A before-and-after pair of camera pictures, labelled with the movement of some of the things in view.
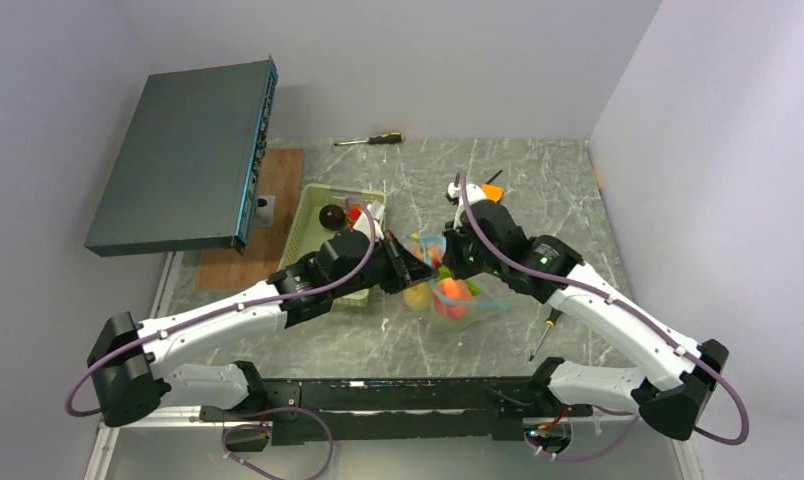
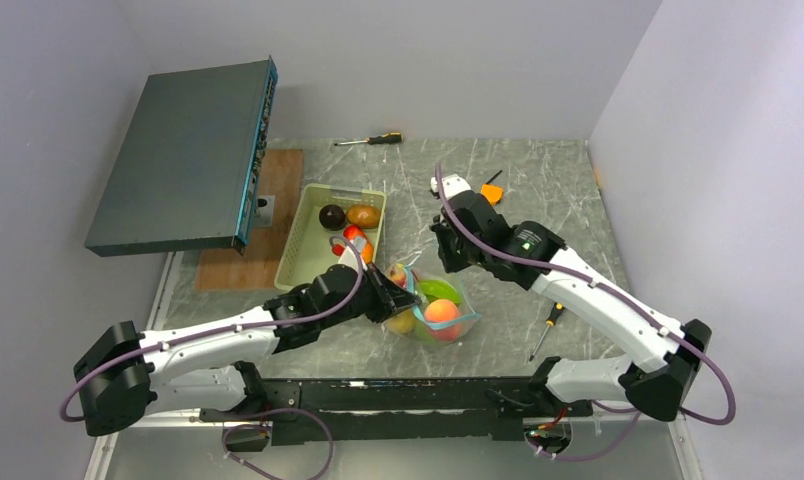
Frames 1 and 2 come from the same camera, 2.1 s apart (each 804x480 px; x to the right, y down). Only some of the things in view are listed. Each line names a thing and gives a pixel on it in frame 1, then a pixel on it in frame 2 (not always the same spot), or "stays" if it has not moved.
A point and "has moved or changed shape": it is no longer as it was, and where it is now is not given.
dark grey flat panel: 186,176 stays
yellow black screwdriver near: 554,315 stays
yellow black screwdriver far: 390,137 stays
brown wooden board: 223,267 stays
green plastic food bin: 306,233 stays
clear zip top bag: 453,301 has moved or changed shape
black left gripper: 405,267 → 389,296
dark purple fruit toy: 331,217 stays
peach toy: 452,298 → 440,310
